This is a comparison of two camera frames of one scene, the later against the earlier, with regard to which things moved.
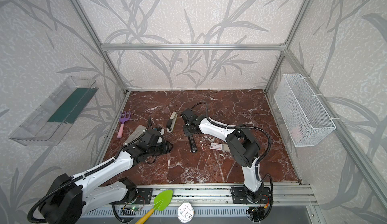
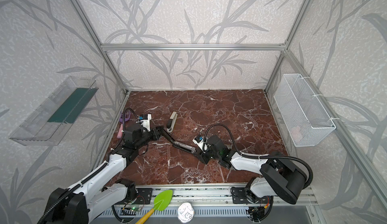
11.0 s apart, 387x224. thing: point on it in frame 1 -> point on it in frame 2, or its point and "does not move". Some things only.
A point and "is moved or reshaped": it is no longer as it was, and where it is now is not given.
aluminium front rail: [294, 194] does not move
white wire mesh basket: [304, 119] does not move
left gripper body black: [163, 145] -> [155, 133]
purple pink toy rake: [122, 120] does not move
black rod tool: [193, 147] is moved or reshaped
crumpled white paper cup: [185, 213] does not move
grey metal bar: [171, 123] does not move
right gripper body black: [190, 131] -> [200, 153]
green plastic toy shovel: [162, 202] does not move
